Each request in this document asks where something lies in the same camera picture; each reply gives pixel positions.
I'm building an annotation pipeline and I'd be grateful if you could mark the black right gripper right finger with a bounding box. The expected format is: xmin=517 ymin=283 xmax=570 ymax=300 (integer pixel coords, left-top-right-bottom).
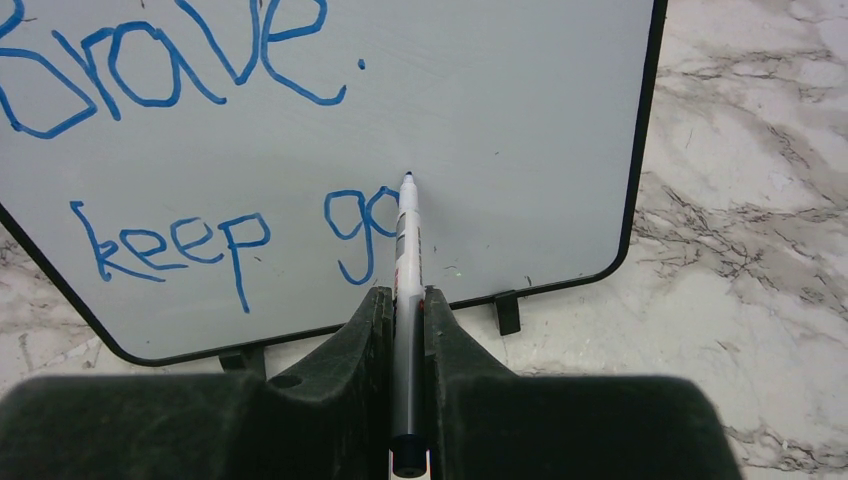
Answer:
xmin=424 ymin=287 xmax=741 ymax=479

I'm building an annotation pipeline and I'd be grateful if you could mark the black framed whiteboard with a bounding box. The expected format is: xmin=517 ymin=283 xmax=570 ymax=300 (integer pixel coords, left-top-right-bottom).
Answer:
xmin=1 ymin=1 xmax=667 ymax=366

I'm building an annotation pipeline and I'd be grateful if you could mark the black whiteboard stand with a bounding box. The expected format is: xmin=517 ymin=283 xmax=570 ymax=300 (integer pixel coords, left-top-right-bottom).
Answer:
xmin=217 ymin=290 xmax=521 ymax=380

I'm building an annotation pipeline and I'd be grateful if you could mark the blue whiteboard marker pen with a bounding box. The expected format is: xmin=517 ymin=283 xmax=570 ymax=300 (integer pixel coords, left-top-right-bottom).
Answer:
xmin=389 ymin=172 xmax=427 ymax=478

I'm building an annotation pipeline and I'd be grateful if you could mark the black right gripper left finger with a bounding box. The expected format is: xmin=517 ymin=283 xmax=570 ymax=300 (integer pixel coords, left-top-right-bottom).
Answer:
xmin=1 ymin=287 xmax=392 ymax=479

